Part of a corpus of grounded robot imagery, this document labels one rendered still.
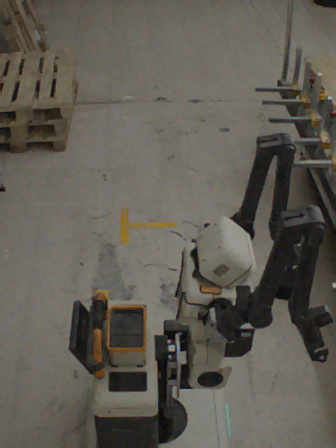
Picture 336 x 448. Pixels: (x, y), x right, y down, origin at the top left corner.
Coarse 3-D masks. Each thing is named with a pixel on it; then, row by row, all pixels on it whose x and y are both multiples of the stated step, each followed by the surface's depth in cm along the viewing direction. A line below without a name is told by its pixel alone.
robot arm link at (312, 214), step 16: (304, 208) 174; (288, 224) 170; (304, 224) 169; (288, 240) 173; (272, 256) 179; (288, 256) 178; (272, 272) 181; (256, 288) 191; (272, 288) 186; (256, 304) 189; (256, 320) 191; (272, 320) 191
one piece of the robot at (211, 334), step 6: (210, 312) 195; (210, 318) 194; (210, 324) 195; (216, 324) 194; (204, 330) 201; (210, 330) 196; (216, 330) 197; (204, 336) 200; (210, 336) 198; (216, 336) 199; (222, 336) 199; (228, 342) 200
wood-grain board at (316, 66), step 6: (312, 60) 443; (318, 60) 444; (324, 60) 444; (330, 60) 445; (312, 66) 434; (318, 66) 435; (324, 66) 435; (330, 66) 436; (312, 72) 428; (324, 72) 426; (330, 72) 427; (324, 78) 418; (330, 78) 418; (324, 84) 409; (330, 84) 410; (324, 90) 404; (330, 90) 402
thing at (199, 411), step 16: (176, 400) 277; (192, 400) 278; (208, 400) 278; (224, 400) 280; (176, 416) 272; (192, 416) 271; (208, 416) 271; (224, 416) 272; (160, 432) 265; (176, 432) 265; (192, 432) 264; (208, 432) 264; (224, 432) 264
